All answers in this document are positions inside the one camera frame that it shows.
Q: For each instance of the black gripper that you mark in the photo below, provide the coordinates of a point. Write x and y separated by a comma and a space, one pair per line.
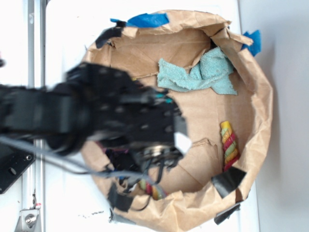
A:
154, 126

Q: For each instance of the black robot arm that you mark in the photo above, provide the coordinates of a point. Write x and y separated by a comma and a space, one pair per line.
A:
102, 104

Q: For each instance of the black tape bottom left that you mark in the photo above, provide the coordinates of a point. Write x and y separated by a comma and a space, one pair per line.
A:
118, 200

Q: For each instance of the black tape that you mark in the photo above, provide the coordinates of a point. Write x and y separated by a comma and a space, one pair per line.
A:
114, 32
228, 181
118, 200
222, 216

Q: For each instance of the brown paper bag basin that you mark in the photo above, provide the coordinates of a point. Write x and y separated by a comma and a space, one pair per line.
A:
226, 130

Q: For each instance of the teal terry cloth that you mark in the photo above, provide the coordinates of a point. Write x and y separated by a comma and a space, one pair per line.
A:
212, 71

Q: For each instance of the black tape inner right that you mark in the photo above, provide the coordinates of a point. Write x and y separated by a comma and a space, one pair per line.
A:
228, 181

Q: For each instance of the black tape top left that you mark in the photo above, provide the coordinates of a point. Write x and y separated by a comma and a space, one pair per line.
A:
114, 32

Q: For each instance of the blue tape piece top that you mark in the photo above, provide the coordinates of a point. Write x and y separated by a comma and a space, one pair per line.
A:
144, 20

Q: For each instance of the blue tape piece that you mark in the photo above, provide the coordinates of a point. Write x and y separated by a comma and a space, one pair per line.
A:
256, 46
144, 20

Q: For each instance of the white tray board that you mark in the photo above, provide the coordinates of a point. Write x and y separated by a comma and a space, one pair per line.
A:
73, 203

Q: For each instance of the black tape bottom right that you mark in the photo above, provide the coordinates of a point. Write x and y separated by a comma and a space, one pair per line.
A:
222, 216

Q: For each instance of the blue tape piece right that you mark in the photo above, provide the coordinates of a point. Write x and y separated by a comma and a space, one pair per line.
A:
256, 46

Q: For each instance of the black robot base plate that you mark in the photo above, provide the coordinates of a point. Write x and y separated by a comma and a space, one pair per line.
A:
13, 163

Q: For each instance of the metal corner bracket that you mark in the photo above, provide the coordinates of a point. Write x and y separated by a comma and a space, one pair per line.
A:
29, 221

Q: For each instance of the aluminium extrusion rail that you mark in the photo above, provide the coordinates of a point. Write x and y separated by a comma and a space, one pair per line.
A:
33, 186

